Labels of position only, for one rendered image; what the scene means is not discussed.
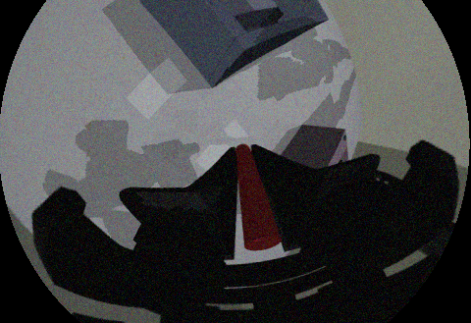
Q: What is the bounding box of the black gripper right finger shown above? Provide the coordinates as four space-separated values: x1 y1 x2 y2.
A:
251 145 380 252

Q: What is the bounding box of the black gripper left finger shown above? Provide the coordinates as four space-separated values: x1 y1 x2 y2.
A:
119 147 238 260

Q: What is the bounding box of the dark red peg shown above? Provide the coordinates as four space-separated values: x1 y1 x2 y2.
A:
235 143 282 251

